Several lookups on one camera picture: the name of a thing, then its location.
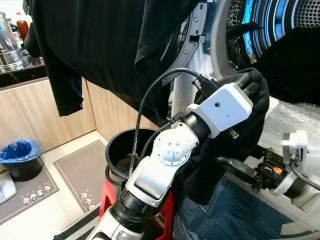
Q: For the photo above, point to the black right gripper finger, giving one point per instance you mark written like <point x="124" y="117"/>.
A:
<point x="237" y="169"/>

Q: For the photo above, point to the black garment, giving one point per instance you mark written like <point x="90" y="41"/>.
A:
<point x="245" y="135"/>

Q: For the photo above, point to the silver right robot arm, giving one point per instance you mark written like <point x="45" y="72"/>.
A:
<point x="295" y="187"/>

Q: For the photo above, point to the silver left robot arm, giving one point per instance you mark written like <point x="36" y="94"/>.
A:
<point x="150" y="180"/>

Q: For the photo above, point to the black clothes pile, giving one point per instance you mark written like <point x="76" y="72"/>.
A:
<point x="290" y="65"/>

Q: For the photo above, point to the blue denim cloth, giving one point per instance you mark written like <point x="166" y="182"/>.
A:
<point x="235" y="215"/>

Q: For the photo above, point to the round silver washer door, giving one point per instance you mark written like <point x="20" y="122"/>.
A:
<point x="192" y="50"/>

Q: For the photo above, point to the clear bubble wrap sheet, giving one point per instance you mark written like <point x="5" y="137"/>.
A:
<point x="295" y="120"/>

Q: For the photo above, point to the black plastic bucket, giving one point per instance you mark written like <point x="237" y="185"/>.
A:
<point x="120" y="150"/>

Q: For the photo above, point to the red plastic stool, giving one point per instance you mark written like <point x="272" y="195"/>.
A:
<point x="107" y="192"/>

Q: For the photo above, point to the black hanging T-shirt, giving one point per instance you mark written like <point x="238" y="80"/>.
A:
<point x="100" y="45"/>

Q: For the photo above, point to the grey floor mat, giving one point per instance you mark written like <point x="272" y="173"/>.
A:
<point x="25" y="195"/>
<point x="80" y="172"/>

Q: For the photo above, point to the black countertop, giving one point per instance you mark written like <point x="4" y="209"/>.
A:
<point x="20" y="75"/>

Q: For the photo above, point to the red bottle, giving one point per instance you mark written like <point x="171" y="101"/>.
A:
<point x="23" y="30"/>

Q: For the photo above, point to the black bin with blue bag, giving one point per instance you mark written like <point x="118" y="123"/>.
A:
<point x="20" y="160"/>

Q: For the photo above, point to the steel kettle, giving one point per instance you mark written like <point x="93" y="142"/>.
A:
<point x="10" y="45"/>

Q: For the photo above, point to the white flat object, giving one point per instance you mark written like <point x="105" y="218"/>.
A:
<point x="6" y="187"/>

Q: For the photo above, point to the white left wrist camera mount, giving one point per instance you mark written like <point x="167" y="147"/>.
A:
<point x="222" y="107"/>

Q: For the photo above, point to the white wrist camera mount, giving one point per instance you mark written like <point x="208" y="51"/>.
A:
<point x="295" y="145"/>
<point x="222" y="107"/>

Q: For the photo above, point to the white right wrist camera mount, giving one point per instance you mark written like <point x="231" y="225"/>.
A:
<point x="295" y="145"/>

